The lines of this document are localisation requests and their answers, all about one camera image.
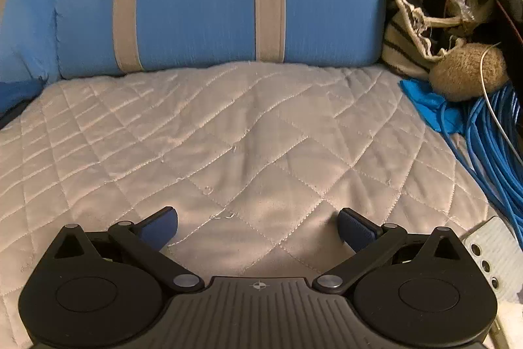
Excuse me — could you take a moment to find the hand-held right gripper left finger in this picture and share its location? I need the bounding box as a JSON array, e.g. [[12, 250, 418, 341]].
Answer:
[[52, 206, 205, 293]]

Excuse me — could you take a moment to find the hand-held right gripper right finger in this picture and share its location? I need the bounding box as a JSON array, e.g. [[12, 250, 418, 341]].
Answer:
[[312, 208, 465, 294]]

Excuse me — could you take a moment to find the blue fleece jacket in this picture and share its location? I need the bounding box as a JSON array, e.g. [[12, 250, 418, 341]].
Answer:
[[0, 80, 45, 118]]

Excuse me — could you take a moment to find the white quilted bedspread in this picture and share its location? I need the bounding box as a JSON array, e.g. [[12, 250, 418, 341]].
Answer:
[[0, 61, 493, 347]]

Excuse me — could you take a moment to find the bright blue cloth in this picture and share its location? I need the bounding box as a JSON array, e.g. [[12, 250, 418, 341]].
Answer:
[[399, 79, 466, 135]]

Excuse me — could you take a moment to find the striped woven tote bag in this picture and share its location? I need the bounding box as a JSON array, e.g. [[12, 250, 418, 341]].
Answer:
[[382, 0, 468, 79]]

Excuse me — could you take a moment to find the tan plush ball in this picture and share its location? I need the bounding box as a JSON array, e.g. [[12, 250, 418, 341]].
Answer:
[[428, 43, 510, 103]]

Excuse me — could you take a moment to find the blue cable coil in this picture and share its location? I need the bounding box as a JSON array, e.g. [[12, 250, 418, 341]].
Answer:
[[439, 81, 523, 229]]

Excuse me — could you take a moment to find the thin white cable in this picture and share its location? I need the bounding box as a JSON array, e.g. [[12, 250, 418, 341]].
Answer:
[[479, 42, 523, 167]]

